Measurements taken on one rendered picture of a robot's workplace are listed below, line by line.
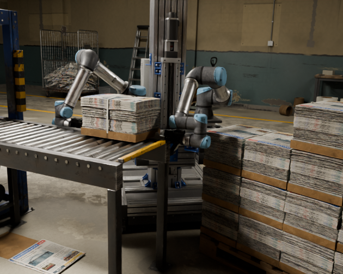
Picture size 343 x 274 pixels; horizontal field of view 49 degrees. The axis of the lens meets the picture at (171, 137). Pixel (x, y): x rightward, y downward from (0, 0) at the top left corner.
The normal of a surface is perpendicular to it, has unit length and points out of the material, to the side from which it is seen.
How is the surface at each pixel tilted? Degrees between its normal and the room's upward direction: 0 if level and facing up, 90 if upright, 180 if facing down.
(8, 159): 90
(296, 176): 90
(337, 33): 90
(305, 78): 90
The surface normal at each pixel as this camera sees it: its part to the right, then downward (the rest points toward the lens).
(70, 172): -0.43, 0.19
